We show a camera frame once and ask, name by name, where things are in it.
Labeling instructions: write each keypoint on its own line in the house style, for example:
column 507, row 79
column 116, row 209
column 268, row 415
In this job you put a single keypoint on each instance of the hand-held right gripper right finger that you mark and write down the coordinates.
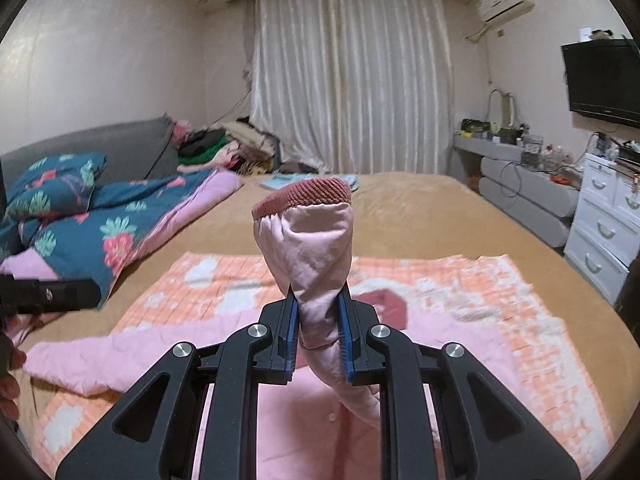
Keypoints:
column 346, row 340

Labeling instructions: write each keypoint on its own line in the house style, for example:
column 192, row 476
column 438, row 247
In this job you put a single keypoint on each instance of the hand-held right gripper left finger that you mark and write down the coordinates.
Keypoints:
column 292, row 340

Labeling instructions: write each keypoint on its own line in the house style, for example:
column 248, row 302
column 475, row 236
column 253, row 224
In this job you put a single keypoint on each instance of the pink quilted jacket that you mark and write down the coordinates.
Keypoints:
column 310, row 240

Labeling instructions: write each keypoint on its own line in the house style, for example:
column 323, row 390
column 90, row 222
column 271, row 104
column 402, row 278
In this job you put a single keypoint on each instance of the pile of clothes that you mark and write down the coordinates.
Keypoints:
column 240, row 145

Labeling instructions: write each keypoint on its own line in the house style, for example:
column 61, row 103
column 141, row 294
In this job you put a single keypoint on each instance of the person's left hand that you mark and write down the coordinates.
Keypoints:
column 9, row 390

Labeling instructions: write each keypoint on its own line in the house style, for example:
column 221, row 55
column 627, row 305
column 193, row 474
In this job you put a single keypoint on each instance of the teal floral quilt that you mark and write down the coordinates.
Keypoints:
column 125, row 225

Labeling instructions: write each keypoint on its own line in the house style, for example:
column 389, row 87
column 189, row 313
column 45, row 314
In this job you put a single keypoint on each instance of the teal floral pillow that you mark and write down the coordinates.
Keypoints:
column 55, row 185

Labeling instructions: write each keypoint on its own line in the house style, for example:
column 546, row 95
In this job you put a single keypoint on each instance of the bed with tan cover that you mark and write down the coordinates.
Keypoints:
column 425, row 220

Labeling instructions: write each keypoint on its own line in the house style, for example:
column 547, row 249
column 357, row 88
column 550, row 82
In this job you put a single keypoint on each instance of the grey headboard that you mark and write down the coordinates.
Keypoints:
column 75, row 142

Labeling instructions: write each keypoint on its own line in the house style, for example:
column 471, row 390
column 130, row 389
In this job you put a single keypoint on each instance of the orange and white fluffy blanket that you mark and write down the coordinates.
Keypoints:
column 500, row 300

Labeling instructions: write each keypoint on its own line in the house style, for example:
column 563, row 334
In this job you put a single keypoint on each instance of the light blue cloth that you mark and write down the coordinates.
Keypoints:
column 285, row 180

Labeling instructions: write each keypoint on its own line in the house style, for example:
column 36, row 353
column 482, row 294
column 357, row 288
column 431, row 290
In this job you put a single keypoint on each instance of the grey desk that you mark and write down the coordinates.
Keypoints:
column 525, row 195

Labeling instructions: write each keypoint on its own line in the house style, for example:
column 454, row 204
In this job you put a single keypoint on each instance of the desk clutter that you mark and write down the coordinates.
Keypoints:
column 510, row 135

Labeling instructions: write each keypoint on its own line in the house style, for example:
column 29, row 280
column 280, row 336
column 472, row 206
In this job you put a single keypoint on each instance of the white curtain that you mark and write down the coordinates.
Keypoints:
column 350, row 75

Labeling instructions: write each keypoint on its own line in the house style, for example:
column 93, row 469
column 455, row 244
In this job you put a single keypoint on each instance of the white drawer cabinet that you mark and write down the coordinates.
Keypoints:
column 600, row 220

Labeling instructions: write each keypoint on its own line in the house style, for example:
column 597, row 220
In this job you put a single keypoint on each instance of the white air conditioner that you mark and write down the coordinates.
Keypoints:
column 505, row 2

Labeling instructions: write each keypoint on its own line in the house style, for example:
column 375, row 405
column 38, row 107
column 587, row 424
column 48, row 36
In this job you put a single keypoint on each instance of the black wall television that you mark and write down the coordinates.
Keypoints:
column 605, row 80

